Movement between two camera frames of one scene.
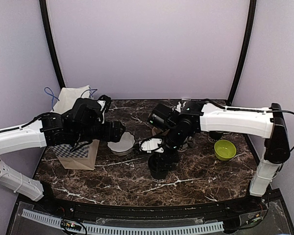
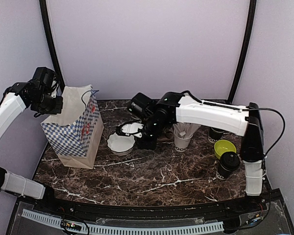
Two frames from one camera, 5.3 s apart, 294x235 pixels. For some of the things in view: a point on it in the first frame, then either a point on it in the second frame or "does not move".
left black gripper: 116,135 -> 57,108
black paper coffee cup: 214,136 does not move
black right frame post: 249,37 does not move
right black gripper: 173,157 -> 142,143
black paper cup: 157,168 -> 222,173
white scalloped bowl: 124,146 does not move
